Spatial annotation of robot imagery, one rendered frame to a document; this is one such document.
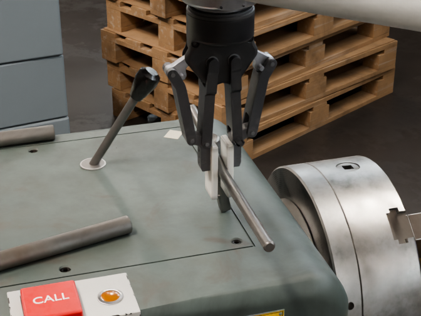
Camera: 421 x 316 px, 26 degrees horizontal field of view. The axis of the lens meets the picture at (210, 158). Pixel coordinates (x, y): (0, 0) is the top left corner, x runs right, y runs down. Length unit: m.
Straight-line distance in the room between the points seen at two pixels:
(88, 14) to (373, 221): 4.74
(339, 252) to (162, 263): 0.27
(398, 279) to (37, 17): 2.29
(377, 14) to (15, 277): 0.52
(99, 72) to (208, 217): 3.84
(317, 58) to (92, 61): 1.44
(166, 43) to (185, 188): 2.80
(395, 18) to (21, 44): 2.65
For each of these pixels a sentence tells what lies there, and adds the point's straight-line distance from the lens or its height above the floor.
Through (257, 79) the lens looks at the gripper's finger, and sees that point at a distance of 1.04.
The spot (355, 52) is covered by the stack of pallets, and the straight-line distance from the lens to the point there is 4.43.
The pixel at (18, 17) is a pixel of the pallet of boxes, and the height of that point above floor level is 0.81.
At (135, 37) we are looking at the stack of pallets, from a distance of 4.15.
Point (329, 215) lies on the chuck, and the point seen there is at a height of 1.22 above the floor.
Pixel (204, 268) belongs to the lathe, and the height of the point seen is 1.26.
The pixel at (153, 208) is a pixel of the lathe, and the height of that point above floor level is 1.25.
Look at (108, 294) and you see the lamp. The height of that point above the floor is 1.26.
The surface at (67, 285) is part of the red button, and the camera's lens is 1.02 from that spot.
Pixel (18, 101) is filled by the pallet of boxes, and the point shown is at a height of 0.49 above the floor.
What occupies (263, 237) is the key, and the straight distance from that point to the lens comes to 0.91.
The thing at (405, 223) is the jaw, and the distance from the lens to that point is 1.28.
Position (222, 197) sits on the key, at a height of 1.28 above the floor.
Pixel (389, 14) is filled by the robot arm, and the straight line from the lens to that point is 0.78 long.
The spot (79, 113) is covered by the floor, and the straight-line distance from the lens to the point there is 4.48.
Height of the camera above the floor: 1.85
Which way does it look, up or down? 27 degrees down
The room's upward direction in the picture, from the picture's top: straight up
